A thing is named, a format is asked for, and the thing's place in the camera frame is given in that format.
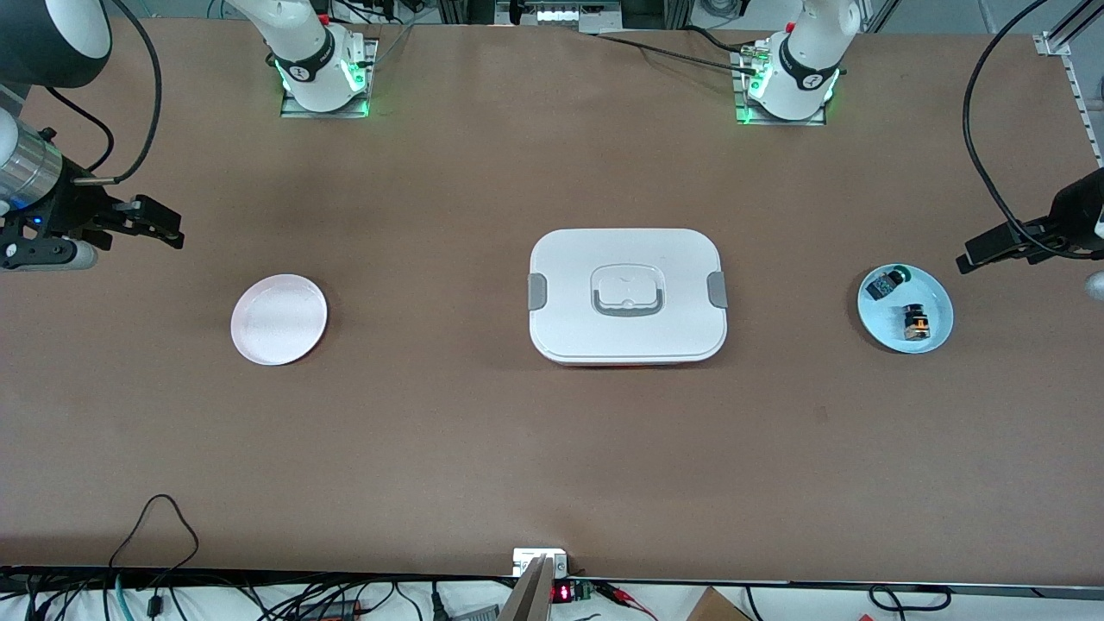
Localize thick black cable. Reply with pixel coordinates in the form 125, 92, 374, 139
867, 585, 954, 613

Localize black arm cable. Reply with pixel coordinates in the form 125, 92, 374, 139
43, 0, 165, 186
963, 0, 1104, 260

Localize white lunch box grey clips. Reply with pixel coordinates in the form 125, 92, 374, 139
527, 228, 729, 367

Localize red clip wires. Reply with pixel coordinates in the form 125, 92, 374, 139
595, 582, 658, 620

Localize pink round plate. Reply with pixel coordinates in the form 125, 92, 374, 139
230, 273, 329, 367

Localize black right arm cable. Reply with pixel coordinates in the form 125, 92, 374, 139
43, 0, 165, 186

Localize green and black switch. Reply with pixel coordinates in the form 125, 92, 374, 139
865, 267, 913, 301

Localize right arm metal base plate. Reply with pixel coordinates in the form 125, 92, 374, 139
280, 39, 379, 119

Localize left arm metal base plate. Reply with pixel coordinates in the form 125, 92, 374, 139
733, 47, 829, 128

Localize grey camera stand bracket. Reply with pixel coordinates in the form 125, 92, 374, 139
511, 548, 570, 621

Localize silver aluminium frame profile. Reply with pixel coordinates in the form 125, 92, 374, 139
1033, 0, 1104, 169

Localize bright white lit device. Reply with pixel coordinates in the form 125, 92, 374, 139
496, 0, 624, 34

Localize light blue round plate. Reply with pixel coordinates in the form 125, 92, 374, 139
857, 263, 955, 354

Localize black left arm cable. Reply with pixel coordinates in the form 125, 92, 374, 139
963, 0, 1104, 260

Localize brown cardboard piece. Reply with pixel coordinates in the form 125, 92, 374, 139
686, 586, 753, 621

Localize thin black looped cable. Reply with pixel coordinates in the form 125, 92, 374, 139
108, 493, 201, 596

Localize black cable bundle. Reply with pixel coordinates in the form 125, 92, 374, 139
595, 26, 764, 78

